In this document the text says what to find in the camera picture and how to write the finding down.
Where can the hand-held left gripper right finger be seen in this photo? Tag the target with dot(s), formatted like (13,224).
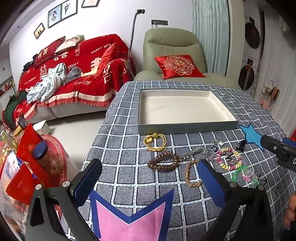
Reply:
(211,185)

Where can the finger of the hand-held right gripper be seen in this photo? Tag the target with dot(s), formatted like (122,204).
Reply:
(274,146)
(290,141)

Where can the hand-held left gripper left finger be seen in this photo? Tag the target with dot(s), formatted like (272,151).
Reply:
(89,178)

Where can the green translucent bangle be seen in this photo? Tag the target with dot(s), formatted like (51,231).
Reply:
(235,173)

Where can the black claw hair clip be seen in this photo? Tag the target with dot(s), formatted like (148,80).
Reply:
(241,146)

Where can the silver hair clip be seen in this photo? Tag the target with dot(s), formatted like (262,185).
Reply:
(190,153)

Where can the shallow grey box tray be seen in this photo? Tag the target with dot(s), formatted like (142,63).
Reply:
(180,109)

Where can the person's right hand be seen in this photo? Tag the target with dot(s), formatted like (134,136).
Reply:
(291,209)

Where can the silver pink heart charm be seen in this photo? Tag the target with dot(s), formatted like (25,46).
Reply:
(208,155)

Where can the black letter hair clip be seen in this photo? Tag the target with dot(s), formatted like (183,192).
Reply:
(214,149)

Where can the red round patterned stool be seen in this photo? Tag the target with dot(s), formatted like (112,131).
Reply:
(59,150)

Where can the silver pearl earring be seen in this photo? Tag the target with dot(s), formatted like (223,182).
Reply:
(217,141)

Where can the jar with blue lid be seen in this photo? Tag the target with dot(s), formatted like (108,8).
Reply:
(46,157)

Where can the hanging slippers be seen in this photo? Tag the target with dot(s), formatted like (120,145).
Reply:
(269,95)

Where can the pink star patch blue border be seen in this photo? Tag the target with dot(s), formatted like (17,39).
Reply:
(129,222)

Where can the grey sofa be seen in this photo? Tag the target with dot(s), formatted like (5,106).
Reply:
(76,111)

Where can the red envelope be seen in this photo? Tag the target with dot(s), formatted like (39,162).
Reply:
(20,183)

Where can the white box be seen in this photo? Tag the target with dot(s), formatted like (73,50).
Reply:
(41,127)

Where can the red packet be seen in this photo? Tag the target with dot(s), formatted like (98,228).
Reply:
(26,143)

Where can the sofa with red cover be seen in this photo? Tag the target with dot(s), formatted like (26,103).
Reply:
(92,83)

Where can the light blue clothing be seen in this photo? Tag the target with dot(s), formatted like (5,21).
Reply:
(49,83)

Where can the grey clothing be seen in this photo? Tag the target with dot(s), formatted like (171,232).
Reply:
(72,76)

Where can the green cloth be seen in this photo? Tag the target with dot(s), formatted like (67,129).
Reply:
(13,104)

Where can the red satin pillow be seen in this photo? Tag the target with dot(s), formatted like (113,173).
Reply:
(107,56)

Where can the red embroidered cushion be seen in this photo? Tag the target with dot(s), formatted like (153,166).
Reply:
(179,66)

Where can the dark clothing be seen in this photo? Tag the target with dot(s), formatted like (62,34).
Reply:
(28,66)

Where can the pale blue curtain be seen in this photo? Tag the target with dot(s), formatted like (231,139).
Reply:
(210,34)

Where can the photo print pillow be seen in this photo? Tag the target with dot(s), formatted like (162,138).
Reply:
(69,42)

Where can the green armchair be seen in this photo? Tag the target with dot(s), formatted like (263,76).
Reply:
(171,44)

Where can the gooseneck phone stand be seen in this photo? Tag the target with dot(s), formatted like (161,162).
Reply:
(131,39)

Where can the small black picture frame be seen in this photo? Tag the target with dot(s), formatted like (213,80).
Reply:
(38,30)

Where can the wall socket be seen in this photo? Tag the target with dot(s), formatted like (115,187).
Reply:
(159,22)

